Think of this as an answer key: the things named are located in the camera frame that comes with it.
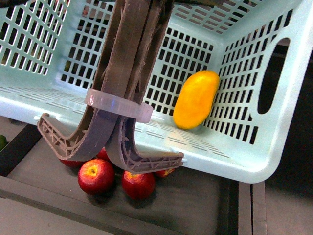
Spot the yellow mango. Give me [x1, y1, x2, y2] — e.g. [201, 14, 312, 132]
[173, 70, 220, 130]

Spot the light teal plastic basket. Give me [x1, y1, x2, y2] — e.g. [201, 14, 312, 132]
[0, 0, 313, 183]

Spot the red apple right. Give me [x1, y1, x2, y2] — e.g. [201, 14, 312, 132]
[154, 168, 175, 178]

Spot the red apple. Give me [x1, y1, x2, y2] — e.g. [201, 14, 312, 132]
[78, 159, 115, 195]
[59, 159, 85, 168]
[96, 147, 110, 162]
[122, 171, 156, 200]
[154, 168, 175, 178]

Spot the red apple back middle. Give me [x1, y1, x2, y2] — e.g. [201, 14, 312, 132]
[96, 147, 110, 162]

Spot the red apple front middle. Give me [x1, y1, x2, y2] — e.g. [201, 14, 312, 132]
[122, 171, 156, 200]

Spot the red apple front left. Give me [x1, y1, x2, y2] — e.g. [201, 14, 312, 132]
[78, 159, 115, 195]

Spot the red apple far left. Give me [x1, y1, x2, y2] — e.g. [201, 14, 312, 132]
[59, 159, 85, 168]

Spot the black display tray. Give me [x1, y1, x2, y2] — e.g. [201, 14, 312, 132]
[0, 119, 252, 235]

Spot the clear plastic handle clip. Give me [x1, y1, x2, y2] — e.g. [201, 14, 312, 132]
[85, 88, 154, 123]

